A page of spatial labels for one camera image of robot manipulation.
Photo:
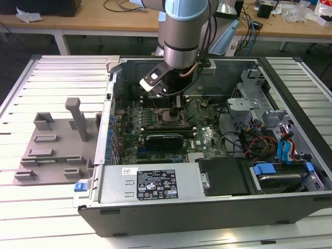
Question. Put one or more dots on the small silver heatsink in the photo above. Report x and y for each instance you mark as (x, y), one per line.
(195, 157)

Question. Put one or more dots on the black plastic shroud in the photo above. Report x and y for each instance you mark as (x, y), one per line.
(223, 176)

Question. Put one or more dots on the small black box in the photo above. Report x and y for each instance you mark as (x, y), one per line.
(265, 11)

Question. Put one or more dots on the green motherboard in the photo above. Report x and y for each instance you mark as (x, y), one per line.
(210, 124)

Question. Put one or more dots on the dark round battery holder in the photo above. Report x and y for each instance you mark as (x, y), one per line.
(204, 103)

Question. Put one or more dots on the wooden desk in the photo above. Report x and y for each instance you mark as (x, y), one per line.
(52, 23)

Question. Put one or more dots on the silver metal bracket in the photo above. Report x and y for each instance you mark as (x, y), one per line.
(272, 116)

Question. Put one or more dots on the grey bracket with hole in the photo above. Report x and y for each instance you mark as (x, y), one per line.
(240, 107)

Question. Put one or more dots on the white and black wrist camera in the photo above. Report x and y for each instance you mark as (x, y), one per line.
(153, 77)

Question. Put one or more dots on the green RAM stick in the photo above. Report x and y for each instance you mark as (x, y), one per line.
(46, 160)

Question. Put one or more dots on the black PC case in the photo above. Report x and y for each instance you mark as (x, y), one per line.
(207, 218)

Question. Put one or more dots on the clear plastic bags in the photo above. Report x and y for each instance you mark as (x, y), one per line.
(298, 13)

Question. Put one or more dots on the black graphics card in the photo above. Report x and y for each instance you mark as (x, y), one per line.
(163, 142)

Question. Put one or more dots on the red and white box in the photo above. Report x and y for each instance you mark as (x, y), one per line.
(324, 10)

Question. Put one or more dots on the silver power supply with label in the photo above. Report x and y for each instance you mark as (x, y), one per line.
(116, 186)

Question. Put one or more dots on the silver metal drive cage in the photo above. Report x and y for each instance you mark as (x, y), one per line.
(251, 85)

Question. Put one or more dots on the hard disk in blue carrier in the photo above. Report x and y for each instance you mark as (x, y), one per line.
(264, 169)

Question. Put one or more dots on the small black adapter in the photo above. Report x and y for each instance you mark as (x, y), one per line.
(257, 25)

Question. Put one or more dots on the thin metal locking lever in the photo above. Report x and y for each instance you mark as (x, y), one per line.
(154, 103)

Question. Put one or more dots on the blue case latch tab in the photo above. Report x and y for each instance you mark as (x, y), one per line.
(80, 187)

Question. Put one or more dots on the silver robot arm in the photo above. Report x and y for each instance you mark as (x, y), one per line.
(181, 39)

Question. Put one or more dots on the crumpled white paper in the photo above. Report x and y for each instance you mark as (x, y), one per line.
(28, 16)

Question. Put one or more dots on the CPU socket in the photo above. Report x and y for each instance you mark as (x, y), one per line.
(163, 118)

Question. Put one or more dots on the grey parts rack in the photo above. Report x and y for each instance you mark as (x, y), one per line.
(64, 150)

